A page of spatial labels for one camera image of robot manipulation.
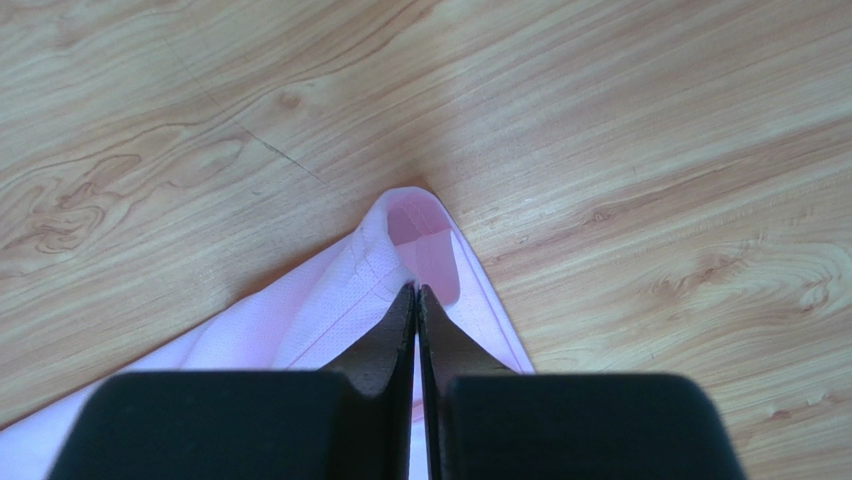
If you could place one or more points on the pink t shirt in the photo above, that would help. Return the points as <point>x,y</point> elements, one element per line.
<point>313,314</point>

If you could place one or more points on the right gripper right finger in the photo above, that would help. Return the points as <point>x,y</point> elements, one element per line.
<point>486,421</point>

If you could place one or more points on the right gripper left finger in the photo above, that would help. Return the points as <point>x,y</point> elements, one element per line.
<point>351,419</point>

